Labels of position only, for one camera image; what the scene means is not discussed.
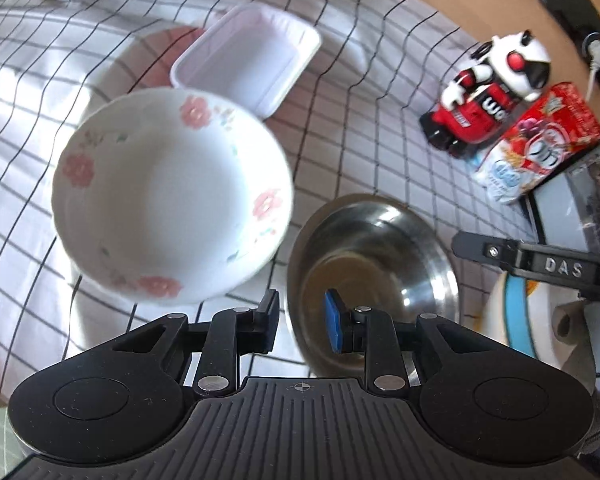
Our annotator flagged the stainless steel bowl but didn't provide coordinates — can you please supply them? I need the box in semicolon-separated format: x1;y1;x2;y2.
286;194;462;377

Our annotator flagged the white paper bowl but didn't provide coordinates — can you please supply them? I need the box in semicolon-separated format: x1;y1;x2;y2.
526;281;596;393

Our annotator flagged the blue enamel bowl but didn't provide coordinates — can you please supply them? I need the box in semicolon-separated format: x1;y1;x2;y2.
503;274;536;359

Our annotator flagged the white floral ceramic bowl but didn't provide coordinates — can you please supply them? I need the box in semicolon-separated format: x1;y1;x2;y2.
52;87;294;304

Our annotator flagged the white red rectangular tray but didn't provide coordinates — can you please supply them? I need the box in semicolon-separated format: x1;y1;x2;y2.
170;2;322;119

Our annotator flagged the white yellow-rimmed bowl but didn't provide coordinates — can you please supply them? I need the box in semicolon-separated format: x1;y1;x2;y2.
479;273;508;346

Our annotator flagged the red Calbee cereal bag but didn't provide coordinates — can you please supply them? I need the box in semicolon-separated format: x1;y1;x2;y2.
475;82;600;204

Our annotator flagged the red panda robot figurine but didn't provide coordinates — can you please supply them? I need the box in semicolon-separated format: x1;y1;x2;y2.
419;29;550;158

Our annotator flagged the white plug and cable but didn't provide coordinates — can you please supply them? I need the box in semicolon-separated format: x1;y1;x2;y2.
582;38;600;104

